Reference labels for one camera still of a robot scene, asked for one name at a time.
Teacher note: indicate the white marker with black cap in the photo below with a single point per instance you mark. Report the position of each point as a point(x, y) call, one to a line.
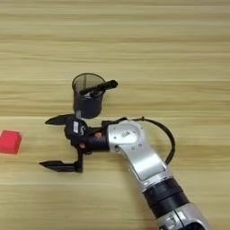
point(92, 93)

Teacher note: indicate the long black marker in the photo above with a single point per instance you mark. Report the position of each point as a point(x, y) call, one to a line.
point(100, 86)

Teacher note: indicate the black mesh pen cup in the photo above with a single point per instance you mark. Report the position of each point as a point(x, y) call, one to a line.
point(88, 106)

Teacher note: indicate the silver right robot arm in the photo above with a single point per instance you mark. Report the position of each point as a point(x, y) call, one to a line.
point(143, 158)

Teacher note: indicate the red cube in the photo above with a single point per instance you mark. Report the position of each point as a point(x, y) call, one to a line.
point(10, 142)

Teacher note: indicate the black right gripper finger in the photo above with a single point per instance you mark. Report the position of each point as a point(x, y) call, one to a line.
point(60, 119)
point(63, 166)

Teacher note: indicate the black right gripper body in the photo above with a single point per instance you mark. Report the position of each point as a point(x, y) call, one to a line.
point(97, 139)

